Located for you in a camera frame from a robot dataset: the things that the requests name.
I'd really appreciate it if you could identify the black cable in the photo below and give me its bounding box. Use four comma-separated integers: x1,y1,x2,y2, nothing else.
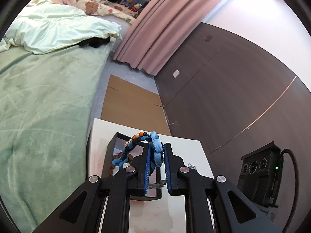
279,149,301,233

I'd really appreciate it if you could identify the blue braided bracelet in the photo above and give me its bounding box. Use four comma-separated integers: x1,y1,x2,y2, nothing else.
111,131,164,176

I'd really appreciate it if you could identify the black cloth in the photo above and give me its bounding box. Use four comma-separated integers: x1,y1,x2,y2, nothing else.
79,36,112,49

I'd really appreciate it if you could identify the green bed sheet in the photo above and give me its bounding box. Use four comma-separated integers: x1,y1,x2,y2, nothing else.
0,38,116,227

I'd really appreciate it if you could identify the cardboard sheet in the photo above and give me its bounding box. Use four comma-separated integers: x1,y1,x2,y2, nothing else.
100,74,172,136

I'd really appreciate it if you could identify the pink curtain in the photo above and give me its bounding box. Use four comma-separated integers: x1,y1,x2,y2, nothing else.
112,0,244,76

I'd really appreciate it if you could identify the black jewelry box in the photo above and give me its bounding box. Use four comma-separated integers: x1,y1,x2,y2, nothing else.
102,132,163,200

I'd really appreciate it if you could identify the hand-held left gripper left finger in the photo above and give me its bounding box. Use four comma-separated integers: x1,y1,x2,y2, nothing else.
31,143,153,233

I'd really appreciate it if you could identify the brown bead bracelet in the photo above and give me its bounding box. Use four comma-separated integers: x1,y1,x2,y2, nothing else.
109,151,133,176

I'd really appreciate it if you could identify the floral pillow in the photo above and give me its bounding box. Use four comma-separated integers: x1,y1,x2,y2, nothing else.
63,0,138,25

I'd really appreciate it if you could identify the light green duvet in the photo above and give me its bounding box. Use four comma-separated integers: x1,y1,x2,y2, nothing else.
0,0,123,55

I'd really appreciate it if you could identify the brown plush toy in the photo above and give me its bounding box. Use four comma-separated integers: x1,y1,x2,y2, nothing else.
129,2,143,13

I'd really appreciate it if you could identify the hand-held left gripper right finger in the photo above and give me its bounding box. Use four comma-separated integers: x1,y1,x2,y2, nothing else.
163,143,287,233

